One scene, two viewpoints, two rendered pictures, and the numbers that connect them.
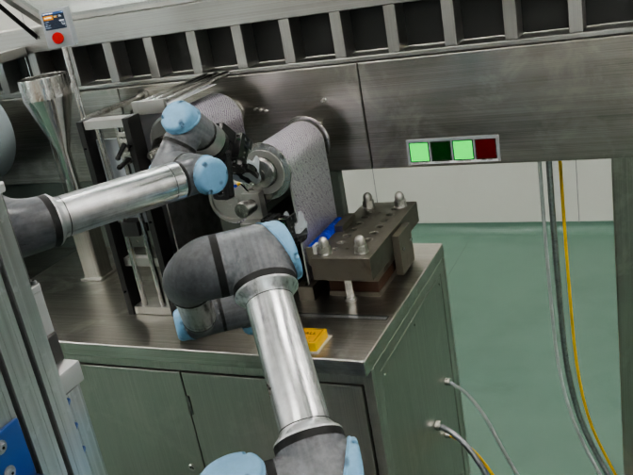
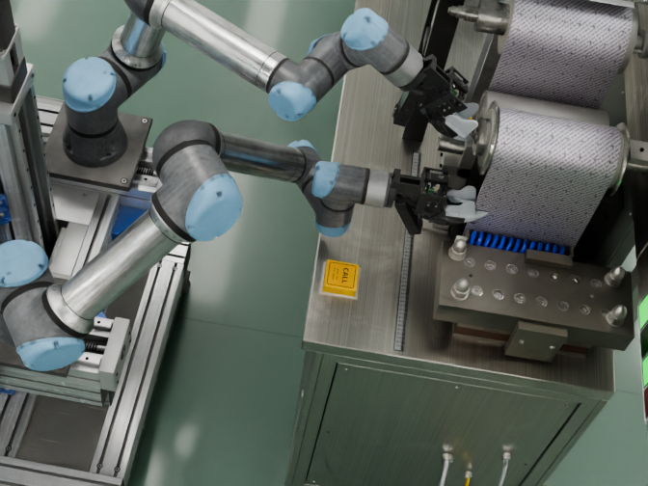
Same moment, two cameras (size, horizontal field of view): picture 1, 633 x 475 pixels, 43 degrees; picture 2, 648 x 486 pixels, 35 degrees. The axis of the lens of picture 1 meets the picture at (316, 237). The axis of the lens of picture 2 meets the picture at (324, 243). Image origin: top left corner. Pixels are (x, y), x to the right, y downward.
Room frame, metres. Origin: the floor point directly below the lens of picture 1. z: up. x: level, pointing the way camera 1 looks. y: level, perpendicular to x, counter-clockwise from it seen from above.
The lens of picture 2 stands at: (1.02, -0.96, 2.73)
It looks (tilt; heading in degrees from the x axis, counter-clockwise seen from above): 55 degrees down; 61
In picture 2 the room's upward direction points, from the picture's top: 11 degrees clockwise
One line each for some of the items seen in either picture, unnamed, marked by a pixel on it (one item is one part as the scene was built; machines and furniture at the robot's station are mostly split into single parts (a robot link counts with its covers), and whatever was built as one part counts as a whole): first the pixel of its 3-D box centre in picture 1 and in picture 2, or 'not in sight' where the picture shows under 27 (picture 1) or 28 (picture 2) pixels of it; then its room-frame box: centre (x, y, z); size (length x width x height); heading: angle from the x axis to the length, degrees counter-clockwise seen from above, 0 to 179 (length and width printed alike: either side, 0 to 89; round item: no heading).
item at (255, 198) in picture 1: (260, 250); (447, 182); (1.91, 0.15, 1.05); 0.06 x 0.05 x 0.31; 153
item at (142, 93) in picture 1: (114, 106); not in sight; (2.34, 0.51, 1.41); 0.30 x 0.04 x 0.04; 153
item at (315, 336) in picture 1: (308, 339); (340, 278); (1.65, 0.06, 0.91); 0.07 x 0.07 x 0.02; 63
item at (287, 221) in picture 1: (276, 237); (418, 193); (1.80, 0.09, 1.12); 0.12 x 0.08 x 0.09; 153
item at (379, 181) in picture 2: not in sight; (378, 187); (1.73, 0.13, 1.11); 0.08 x 0.05 x 0.08; 63
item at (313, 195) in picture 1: (315, 204); (530, 214); (2.02, -0.01, 1.11); 0.23 x 0.01 x 0.18; 153
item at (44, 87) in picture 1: (44, 87); not in sight; (2.35, 0.69, 1.50); 0.14 x 0.14 x 0.06
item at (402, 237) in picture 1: (404, 248); (535, 342); (1.97, -0.22, 0.97); 0.10 x 0.03 x 0.11; 153
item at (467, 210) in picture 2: (300, 221); (468, 209); (1.89, 0.03, 1.12); 0.09 x 0.03 x 0.06; 152
